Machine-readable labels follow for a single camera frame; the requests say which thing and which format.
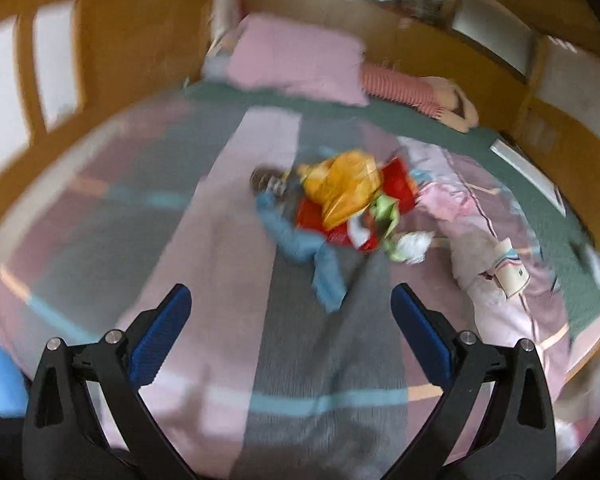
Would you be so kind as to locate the striped plush doll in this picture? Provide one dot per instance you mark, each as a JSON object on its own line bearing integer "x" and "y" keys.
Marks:
{"x": 438, "y": 98}

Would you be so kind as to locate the red snack bag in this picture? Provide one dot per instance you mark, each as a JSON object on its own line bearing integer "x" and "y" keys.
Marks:
{"x": 399, "y": 185}

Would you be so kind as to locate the yellow snack wrapper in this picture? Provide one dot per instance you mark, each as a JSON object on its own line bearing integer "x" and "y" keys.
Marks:
{"x": 343, "y": 185}

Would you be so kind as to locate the blue crumpled cloth wipe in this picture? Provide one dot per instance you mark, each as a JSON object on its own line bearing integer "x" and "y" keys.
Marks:
{"x": 303, "y": 246}

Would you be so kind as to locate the wooden bed frame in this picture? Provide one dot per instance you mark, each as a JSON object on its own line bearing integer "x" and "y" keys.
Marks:
{"x": 105, "y": 60}

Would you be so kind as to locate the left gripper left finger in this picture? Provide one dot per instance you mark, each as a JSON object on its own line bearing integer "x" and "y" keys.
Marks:
{"x": 153, "y": 333}

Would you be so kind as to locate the light blue small pillow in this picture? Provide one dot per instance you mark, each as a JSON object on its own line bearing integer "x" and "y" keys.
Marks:
{"x": 215, "y": 67}

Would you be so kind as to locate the pink striped quilt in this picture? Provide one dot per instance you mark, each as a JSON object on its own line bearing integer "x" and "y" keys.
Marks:
{"x": 349, "y": 434}

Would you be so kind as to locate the white round device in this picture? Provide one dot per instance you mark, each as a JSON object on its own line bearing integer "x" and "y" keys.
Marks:
{"x": 590, "y": 259}

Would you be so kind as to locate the white flat board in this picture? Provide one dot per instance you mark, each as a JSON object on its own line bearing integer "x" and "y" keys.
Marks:
{"x": 532, "y": 174}

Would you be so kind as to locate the red cigarette box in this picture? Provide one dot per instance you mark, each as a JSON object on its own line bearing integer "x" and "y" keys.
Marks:
{"x": 357, "y": 231}

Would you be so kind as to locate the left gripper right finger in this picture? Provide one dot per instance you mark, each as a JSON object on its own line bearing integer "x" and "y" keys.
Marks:
{"x": 427, "y": 332}

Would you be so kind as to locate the green crumpled paper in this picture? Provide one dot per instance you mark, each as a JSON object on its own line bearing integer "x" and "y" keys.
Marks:
{"x": 385, "y": 213}

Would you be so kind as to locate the white crumpled tissue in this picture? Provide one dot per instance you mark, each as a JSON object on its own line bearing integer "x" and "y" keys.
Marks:
{"x": 411, "y": 248}

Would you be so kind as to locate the green bed mat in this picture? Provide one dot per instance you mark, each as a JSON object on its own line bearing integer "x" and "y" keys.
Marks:
{"x": 556, "y": 233}

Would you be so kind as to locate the pink pillow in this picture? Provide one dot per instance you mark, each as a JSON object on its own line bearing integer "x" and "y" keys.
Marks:
{"x": 317, "y": 63}

